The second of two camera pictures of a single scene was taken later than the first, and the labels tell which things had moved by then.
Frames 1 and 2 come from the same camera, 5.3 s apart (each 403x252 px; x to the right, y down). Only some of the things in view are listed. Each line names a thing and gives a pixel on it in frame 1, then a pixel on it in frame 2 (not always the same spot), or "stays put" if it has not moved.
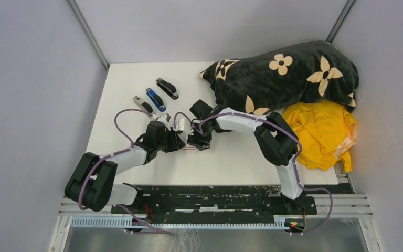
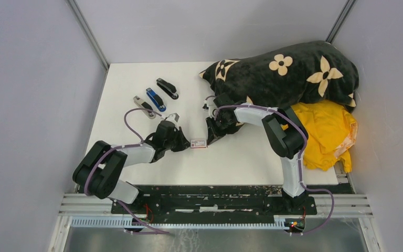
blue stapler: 156,100 stays put
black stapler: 168,88 stays put
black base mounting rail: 218,201 stays put
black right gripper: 194,139 to 213,133
